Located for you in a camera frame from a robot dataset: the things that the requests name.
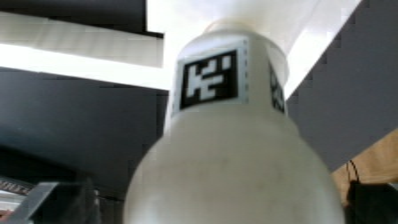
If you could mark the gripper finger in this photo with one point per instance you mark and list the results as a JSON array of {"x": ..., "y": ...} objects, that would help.
[{"x": 22, "y": 215}]

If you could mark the white lamp bulb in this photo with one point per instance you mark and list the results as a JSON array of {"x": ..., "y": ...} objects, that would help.
[{"x": 231, "y": 171}]

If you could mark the white U-shaped fence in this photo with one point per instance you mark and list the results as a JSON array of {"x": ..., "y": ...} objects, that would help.
[{"x": 73, "y": 50}]

